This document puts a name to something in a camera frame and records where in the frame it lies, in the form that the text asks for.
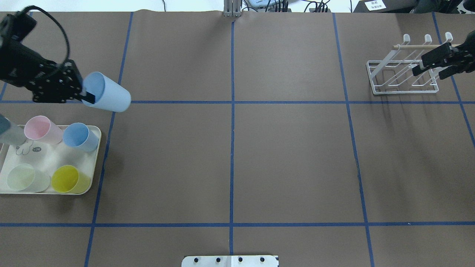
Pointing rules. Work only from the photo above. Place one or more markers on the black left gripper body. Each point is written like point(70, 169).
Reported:
point(23, 68)

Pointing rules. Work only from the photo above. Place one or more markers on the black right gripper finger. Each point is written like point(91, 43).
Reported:
point(441, 56)
point(442, 72)

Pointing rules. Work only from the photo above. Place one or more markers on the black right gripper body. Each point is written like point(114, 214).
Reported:
point(464, 52)

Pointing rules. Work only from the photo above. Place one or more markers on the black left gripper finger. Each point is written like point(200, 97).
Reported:
point(88, 98)

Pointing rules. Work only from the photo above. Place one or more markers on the light blue plastic cup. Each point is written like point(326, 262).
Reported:
point(109, 95)

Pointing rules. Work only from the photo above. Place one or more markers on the pink plastic cup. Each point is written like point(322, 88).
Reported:
point(42, 129)

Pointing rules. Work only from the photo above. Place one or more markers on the yellow plastic cup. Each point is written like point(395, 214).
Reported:
point(68, 179)

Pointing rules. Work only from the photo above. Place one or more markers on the pale green plastic cup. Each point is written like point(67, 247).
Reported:
point(26, 178)

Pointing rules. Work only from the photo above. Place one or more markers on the cream plastic tray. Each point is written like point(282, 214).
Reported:
point(46, 158)

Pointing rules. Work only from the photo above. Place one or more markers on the white wire cup rack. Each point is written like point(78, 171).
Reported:
point(393, 74)

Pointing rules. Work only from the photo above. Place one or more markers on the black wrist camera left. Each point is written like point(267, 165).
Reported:
point(16, 27)

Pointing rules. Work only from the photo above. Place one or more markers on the aluminium frame post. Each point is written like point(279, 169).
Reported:
point(232, 8)

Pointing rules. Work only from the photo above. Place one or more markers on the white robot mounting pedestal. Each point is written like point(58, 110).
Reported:
point(231, 261)

